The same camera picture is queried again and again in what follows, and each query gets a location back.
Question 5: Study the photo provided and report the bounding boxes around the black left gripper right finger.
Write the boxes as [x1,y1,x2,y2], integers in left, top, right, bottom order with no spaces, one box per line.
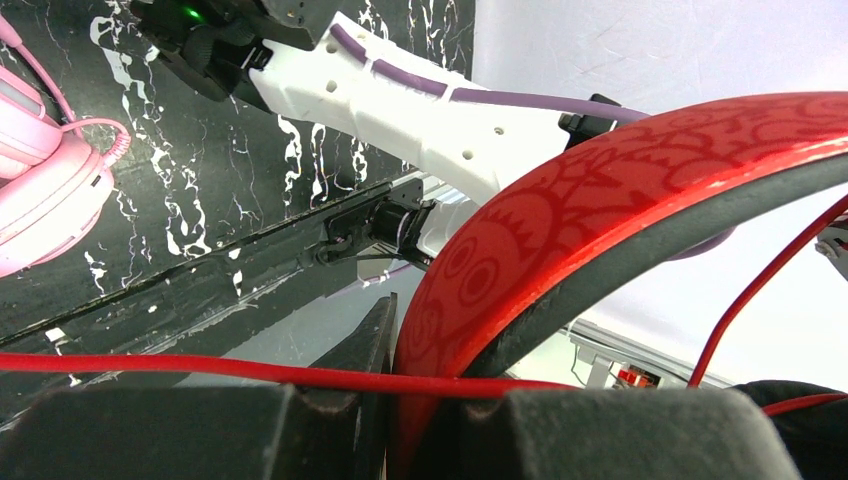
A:
[410,389,801,479]

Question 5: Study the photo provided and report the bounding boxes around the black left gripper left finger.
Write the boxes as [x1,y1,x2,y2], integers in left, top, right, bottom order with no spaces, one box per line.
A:
[1,296,397,479]

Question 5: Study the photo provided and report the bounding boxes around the pink over-ear headphones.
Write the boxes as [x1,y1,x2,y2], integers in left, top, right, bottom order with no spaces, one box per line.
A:
[1,20,132,276]

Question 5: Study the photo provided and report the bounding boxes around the red and black headphones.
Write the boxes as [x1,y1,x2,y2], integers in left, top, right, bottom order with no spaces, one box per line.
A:
[387,92,847,479]

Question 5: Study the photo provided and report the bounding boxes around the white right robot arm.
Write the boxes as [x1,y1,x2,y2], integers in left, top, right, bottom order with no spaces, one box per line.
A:
[130,1,642,268]

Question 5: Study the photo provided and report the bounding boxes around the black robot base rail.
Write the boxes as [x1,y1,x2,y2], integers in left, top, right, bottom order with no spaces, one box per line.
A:
[0,175,439,425]

